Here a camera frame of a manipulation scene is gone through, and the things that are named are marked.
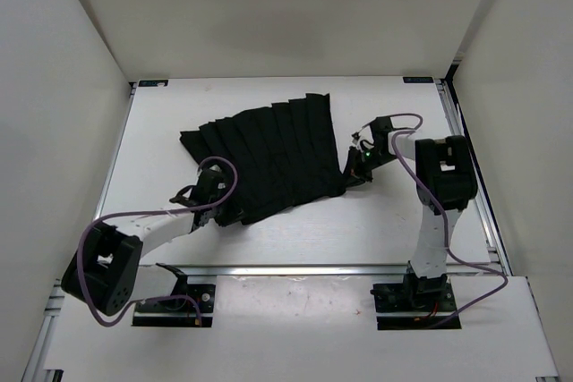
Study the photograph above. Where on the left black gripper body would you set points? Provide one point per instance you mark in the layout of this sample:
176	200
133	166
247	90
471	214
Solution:
226	212

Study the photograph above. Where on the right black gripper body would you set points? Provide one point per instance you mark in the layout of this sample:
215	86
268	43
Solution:
362	164

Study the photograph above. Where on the black pleated skirt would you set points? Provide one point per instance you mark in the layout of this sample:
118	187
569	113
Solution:
285	154

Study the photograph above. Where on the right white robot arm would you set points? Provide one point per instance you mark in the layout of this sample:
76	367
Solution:
445	183

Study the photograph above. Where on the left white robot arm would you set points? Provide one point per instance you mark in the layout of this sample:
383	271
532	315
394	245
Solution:
103	271

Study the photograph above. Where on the left blue corner label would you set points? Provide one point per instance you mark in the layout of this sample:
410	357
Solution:
153	83

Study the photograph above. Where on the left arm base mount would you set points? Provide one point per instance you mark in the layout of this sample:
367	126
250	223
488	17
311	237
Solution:
169	297

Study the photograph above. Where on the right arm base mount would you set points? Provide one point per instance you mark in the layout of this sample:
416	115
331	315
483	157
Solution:
412	306

